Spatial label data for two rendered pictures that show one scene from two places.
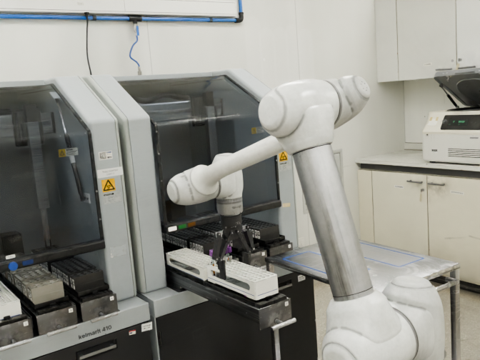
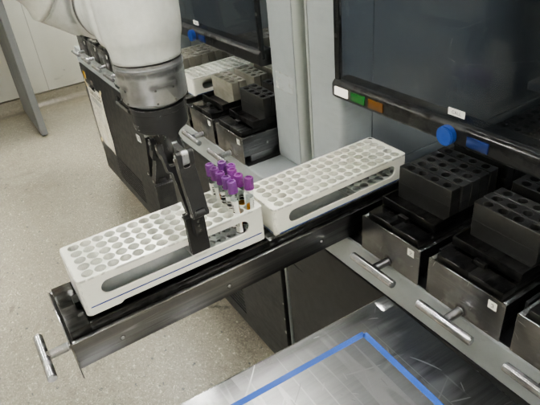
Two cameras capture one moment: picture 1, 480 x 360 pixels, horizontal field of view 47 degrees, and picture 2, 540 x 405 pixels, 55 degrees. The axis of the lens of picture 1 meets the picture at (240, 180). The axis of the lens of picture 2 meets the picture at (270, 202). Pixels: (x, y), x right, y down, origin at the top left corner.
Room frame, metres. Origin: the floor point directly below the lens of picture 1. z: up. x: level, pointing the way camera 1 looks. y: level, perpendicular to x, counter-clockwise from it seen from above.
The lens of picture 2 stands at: (2.08, -0.62, 1.32)
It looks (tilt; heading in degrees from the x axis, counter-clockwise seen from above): 32 degrees down; 96
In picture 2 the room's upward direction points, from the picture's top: 6 degrees counter-clockwise
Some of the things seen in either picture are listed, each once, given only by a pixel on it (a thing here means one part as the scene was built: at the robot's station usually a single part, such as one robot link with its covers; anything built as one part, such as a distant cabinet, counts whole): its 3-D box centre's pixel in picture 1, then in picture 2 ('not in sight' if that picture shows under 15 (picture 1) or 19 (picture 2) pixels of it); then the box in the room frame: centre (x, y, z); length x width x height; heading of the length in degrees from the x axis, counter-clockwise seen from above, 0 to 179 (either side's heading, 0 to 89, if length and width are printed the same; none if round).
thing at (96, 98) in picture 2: not in sight; (98, 117); (1.09, 1.63, 0.43); 0.27 x 0.02 x 0.36; 125
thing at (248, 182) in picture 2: not in sight; (250, 207); (1.98, 0.07, 0.88); 0.02 x 0.02 x 0.11
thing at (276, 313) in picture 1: (221, 288); (247, 246); (1.96, 0.10, 0.78); 0.73 x 0.14 x 0.09; 35
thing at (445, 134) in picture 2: not in sight; (446, 135); (2.28, 0.08, 0.98); 0.03 x 0.01 x 0.03; 125
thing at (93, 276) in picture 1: (88, 281); (255, 104); (1.95, 0.59, 0.85); 0.12 x 0.02 x 0.06; 126
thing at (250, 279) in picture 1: (241, 277); (167, 243); (1.85, 0.02, 0.85); 0.30 x 0.10 x 0.06; 35
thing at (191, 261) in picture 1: (194, 264); (327, 184); (2.11, 0.21, 0.83); 0.30 x 0.10 x 0.06; 35
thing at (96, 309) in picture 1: (69, 284); (331, 104); (2.14, 0.72, 0.78); 0.73 x 0.14 x 0.09; 35
